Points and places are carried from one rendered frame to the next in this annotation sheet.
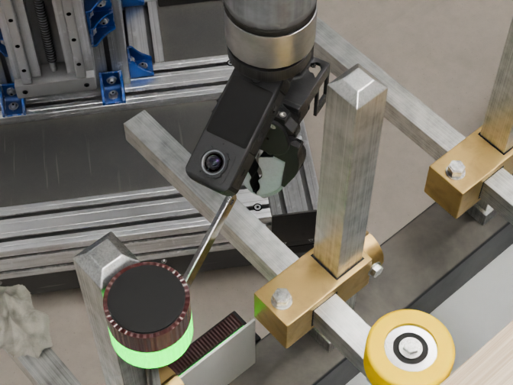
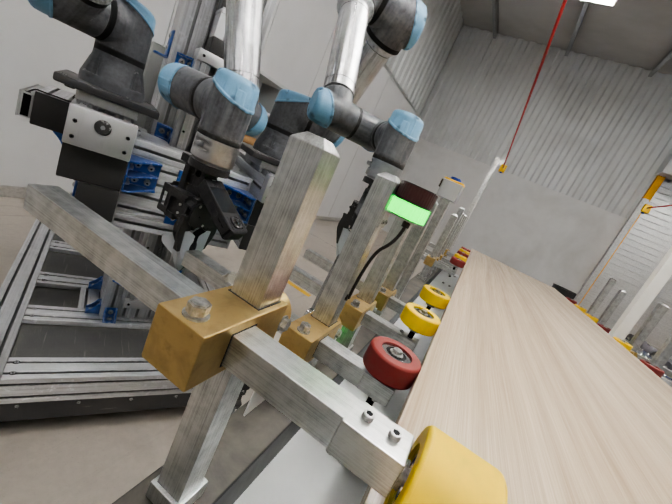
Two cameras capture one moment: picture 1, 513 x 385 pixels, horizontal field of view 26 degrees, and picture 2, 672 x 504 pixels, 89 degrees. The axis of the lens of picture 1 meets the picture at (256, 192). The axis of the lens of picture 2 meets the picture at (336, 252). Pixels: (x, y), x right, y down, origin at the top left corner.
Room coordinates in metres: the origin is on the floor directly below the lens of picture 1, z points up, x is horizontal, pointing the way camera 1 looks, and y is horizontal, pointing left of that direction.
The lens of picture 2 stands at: (-0.05, 0.40, 1.12)
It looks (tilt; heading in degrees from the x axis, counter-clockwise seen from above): 14 degrees down; 330
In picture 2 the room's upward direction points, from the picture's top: 25 degrees clockwise
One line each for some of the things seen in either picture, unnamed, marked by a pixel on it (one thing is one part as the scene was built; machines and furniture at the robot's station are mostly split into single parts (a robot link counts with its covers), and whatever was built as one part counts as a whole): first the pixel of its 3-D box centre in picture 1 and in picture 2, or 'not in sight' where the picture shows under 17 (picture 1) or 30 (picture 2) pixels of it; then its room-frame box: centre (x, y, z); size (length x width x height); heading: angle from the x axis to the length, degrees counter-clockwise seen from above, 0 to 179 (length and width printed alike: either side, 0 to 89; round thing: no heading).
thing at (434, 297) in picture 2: not in sight; (428, 307); (0.61, -0.33, 0.85); 0.08 x 0.08 x 0.11
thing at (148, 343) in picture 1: (147, 306); (416, 195); (0.37, 0.08, 1.12); 0.06 x 0.06 x 0.02
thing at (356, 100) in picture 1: (340, 238); (371, 286); (0.57, -0.08, 0.89); 0.04 x 0.04 x 0.48; 41
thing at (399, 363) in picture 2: not in sight; (381, 381); (0.28, 0.05, 0.85); 0.08 x 0.08 x 0.11
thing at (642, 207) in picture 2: not in sight; (605, 263); (1.42, -2.74, 1.25); 0.09 x 0.08 x 1.10; 131
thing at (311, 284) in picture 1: (320, 282); (358, 309); (0.56, -0.06, 0.83); 0.14 x 0.06 x 0.05; 131
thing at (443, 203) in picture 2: not in sight; (416, 255); (0.91, -0.47, 0.93); 0.05 x 0.05 x 0.45; 41
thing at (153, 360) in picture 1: (150, 323); (408, 210); (0.37, 0.08, 1.10); 0.06 x 0.06 x 0.02
